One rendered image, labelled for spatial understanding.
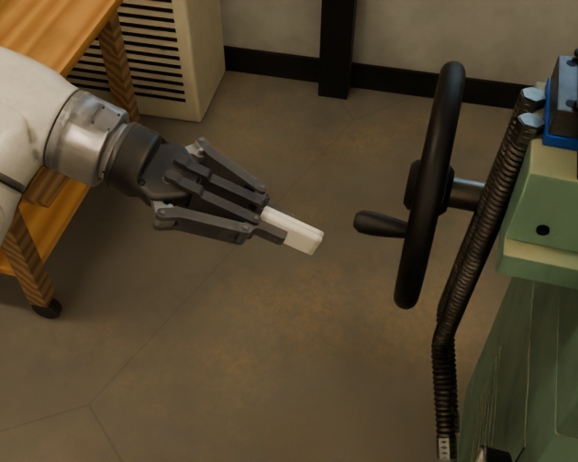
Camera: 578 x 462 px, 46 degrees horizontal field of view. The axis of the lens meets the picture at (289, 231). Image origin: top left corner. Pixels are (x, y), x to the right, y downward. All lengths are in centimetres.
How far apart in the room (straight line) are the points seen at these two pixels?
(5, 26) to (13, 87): 99
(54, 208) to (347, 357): 78
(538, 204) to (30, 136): 49
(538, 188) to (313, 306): 109
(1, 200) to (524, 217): 51
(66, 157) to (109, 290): 106
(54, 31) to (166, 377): 81
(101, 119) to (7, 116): 9
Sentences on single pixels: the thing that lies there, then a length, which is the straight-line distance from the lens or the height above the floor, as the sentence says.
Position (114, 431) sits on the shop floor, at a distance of 156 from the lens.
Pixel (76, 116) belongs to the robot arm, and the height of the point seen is 94.
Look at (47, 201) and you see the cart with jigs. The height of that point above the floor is 20.
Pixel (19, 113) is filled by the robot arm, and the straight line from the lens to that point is 73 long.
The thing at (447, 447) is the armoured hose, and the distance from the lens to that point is 90.
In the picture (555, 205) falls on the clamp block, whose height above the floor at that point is 93.
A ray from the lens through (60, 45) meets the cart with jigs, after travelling 161.
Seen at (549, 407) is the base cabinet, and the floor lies 69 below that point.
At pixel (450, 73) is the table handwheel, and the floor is 95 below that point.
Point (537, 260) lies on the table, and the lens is 69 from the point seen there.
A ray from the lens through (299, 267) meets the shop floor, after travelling 175.
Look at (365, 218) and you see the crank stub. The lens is 70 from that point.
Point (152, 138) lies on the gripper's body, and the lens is 72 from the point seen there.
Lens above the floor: 138
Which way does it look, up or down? 49 degrees down
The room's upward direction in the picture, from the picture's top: straight up
